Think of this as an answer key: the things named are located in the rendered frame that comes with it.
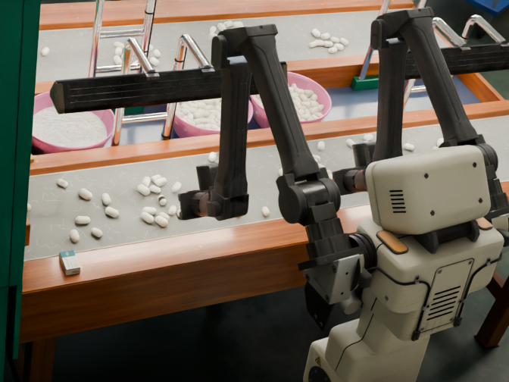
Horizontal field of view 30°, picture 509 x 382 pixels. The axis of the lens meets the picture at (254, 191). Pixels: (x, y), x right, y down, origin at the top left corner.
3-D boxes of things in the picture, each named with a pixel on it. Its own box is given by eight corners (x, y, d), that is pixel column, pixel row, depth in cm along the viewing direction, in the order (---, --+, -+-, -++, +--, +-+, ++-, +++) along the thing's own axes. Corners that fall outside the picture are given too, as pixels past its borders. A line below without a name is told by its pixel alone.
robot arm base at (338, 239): (319, 265, 180) (369, 252, 186) (307, 224, 181) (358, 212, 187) (297, 271, 188) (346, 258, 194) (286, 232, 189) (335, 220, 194)
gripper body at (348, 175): (330, 171, 250) (345, 170, 243) (363, 166, 254) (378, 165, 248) (333, 195, 250) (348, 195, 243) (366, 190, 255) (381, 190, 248)
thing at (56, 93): (287, 92, 253) (293, 70, 248) (57, 115, 226) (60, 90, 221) (274, 75, 258) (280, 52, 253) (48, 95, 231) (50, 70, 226)
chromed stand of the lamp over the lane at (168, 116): (190, 198, 269) (218, 67, 240) (123, 208, 260) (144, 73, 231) (167, 155, 281) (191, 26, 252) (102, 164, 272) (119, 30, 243)
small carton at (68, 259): (79, 273, 227) (80, 267, 225) (65, 275, 225) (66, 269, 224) (73, 255, 230) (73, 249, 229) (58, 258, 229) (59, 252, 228)
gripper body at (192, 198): (176, 193, 230) (188, 194, 224) (215, 188, 235) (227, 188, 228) (179, 220, 231) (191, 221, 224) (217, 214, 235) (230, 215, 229)
